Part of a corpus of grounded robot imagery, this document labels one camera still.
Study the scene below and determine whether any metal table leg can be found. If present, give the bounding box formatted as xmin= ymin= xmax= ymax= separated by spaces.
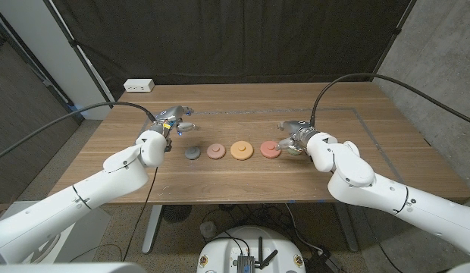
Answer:
xmin=335 ymin=202 xmax=360 ymax=253
xmin=142 ymin=204 xmax=164 ymax=255

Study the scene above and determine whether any grey round floor object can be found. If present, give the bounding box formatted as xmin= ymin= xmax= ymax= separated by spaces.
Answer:
xmin=199 ymin=221 xmax=218 ymax=240

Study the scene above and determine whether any small dark grey ring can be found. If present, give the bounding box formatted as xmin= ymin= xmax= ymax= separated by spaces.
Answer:
xmin=184 ymin=146 xmax=202 ymax=161

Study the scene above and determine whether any black antenna radio box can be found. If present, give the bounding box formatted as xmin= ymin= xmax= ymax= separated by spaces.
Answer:
xmin=237 ymin=237 xmax=280 ymax=273

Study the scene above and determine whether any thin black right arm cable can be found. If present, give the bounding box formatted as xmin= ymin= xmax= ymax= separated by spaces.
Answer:
xmin=373 ymin=237 xmax=403 ymax=273

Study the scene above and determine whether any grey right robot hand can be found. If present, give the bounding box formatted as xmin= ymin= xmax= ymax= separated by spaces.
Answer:
xmin=276 ymin=120 xmax=319 ymax=155

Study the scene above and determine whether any black power adapter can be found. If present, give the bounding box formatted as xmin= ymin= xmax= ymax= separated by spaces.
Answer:
xmin=305 ymin=249 xmax=344 ymax=273

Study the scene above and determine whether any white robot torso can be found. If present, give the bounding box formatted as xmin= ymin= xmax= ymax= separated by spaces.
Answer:
xmin=0 ymin=262 xmax=147 ymax=273

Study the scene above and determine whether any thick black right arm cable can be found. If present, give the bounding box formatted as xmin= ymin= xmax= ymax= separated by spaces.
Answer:
xmin=309 ymin=72 xmax=470 ymax=128

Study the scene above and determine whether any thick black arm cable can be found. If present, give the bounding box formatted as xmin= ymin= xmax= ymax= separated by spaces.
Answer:
xmin=0 ymin=101 xmax=158 ymax=164
xmin=309 ymin=72 xmax=470 ymax=128

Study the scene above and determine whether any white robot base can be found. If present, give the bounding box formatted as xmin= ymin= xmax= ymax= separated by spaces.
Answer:
xmin=196 ymin=226 xmax=307 ymax=273

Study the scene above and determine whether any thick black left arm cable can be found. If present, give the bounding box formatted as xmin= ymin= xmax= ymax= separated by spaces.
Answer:
xmin=0 ymin=101 xmax=158 ymax=164

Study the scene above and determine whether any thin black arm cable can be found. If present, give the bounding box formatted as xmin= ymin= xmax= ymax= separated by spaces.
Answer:
xmin=122 ymin=166 xmax=159 ymax=263
xmin=373 ymin=237 xmax=403 ymax=273

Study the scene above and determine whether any black round floor fan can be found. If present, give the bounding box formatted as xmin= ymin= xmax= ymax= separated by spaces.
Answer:
xmin=162 ymin=204 xmax=193 ymax=224

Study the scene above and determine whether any large orange ring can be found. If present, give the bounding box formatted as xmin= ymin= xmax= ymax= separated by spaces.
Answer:
xmin=230 ymin=140 xmax=255 ymax=161

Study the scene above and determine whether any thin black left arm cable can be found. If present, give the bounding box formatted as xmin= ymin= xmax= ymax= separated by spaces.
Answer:
xmin=122 ymin=166 xmax=159 ymax=263

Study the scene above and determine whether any light pink ring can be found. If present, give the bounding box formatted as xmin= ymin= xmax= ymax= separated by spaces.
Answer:
xmin=206 ymin=143 xmax=227 ymax=160

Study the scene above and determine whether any grey floor cable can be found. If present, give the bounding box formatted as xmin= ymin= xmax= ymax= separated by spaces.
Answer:
xmin=284 ymin=203 xmax=324 ymax=254

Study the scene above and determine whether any white power strip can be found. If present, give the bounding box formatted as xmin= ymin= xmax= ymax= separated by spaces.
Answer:
xmin=123 ymin=78 xmax=155 ymax=93

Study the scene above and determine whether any black backdrop curtain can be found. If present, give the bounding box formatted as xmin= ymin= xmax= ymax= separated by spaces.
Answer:
xmin=51 ymin=0 xmax=417 ymax=102

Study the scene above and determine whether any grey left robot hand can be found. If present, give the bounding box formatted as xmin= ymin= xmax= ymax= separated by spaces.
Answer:
xmin=153 ymin=105 xmax=201 ymax=134

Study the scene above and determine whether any black backdrop stand pole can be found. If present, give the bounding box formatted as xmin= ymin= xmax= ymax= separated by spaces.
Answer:
xmin=370 ymin=0 xmax=418 ymax=81
xmin=43 ymin=0 xmax=117 ymax=108

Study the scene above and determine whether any coral red ring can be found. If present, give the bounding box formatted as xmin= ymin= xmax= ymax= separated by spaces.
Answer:
xmin=259 ymin=140 xmax=282 ymax=159

